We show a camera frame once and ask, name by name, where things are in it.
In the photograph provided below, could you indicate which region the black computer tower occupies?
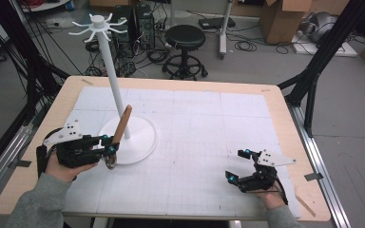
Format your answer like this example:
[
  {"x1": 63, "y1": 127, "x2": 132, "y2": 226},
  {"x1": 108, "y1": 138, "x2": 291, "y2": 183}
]
[
  {"x1": 111, "y1": 5, "x2": 138, "y2": 49},
  {"x1": 135, "y1": 3, "x2": 157, "y2": 50}
]

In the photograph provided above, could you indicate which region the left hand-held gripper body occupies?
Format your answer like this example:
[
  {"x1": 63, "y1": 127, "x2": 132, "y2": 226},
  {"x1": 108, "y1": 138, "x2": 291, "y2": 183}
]
[{"x1": 43, "y1": 119, "x2": 104, "y2": 169}]

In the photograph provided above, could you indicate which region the person's right hand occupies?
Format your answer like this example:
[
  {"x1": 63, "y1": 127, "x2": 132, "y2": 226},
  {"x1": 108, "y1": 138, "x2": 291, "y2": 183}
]
[{"x1": 254, "y1": 180, "x2": 288, "y2": 211}]

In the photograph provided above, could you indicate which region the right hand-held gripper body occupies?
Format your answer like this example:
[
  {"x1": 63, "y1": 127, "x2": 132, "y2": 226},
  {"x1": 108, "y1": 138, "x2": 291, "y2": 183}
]
[{"x1": 238, "y1": 149, "x2": 298, "y2": 194}]

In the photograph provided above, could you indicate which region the white stand leg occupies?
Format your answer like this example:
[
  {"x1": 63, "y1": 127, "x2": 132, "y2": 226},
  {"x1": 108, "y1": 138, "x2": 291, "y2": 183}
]
[{"x1": 218, "y1": 0, "x2": 235, "y2": 60}]

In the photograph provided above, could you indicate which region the white hook rack stand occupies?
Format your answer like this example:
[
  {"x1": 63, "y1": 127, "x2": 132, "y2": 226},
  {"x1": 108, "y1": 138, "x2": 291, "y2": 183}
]
[{"x1": 67, "y1": 12, "x2": 158, "y2": 166}]

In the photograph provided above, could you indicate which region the grey round appliance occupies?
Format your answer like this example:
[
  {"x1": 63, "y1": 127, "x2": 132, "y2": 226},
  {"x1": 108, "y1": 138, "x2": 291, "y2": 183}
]
[{"x1": 303, "y1": 11, "x2": 339, "y2": 45}]

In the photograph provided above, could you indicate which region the white grid mat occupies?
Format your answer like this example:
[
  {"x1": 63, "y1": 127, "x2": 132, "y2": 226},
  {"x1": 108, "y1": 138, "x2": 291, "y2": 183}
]
[{"x1": 63, "y1": 86, "x2": 301, "y2": 220}]

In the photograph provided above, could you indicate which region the black flat device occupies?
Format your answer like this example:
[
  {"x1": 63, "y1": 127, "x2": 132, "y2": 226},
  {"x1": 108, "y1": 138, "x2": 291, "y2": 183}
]
[{"x1": 198, "y1": 16, "x2": 237, "y2": 30}]

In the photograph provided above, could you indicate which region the aluminium rail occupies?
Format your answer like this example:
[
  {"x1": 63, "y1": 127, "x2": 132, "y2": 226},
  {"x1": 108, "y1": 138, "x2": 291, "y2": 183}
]
[
  {"x1": 0, "y1": 123, "x2": 35, "y2": 208},
  {"x1": 287, "y1": 104, "x2": 352, "y2": 228}
]

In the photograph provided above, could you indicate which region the coiled black floor cable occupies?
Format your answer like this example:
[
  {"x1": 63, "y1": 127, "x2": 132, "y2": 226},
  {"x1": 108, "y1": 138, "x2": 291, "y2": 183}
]
[{"x1": 234, "y1": 40, "x2": 259, "y2": 53}]

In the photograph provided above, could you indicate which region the large cardboard box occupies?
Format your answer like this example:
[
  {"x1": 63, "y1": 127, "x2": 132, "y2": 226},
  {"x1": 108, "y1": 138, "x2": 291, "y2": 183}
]
[{"x1": 259, "y1": 0, "x2": 314, "y2": 45}]

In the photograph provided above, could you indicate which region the black frame strut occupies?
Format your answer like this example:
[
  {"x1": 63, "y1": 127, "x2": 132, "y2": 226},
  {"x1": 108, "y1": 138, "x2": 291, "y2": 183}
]
[
  {"x1": 0, "y1": 0, "x2": 72, "y2": 128},
  {"x1": 278, "y1": 0, "x2": 365, "y2": 138}
]

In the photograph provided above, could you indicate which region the metal spoon with wooden handle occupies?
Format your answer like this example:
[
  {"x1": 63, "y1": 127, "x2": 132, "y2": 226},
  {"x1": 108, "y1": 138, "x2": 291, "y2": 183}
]
[{"x1": 104, "y1": 104, "x2": 133, "y2": 171}]

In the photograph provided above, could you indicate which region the round white side table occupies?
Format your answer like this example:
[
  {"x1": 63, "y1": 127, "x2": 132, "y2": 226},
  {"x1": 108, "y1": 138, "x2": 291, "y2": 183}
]
[{"x1": 21, "y1": 0, "x2": 71, "y2": 13}]

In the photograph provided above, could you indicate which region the black round stool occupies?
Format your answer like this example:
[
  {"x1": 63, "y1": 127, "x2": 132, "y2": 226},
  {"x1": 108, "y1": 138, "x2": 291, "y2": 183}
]
[{"x1": 162, "y1": 24, "x2": 209, "y2": 81}]

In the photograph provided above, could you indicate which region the person's left hand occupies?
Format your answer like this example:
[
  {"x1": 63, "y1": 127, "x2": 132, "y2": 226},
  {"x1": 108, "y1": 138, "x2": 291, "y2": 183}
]
[{"x1": 45, "y1": 152, "x2": 101, "y2": 183}]

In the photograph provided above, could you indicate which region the black tape piece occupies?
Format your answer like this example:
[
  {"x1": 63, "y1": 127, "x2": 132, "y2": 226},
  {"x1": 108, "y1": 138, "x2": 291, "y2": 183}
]
[
  {"x1": 303, "y1": 172, "x2": 324, "y2": 182},
  {"x1": 8, "y1": 160, "x2": 32, "y2": 169}
]

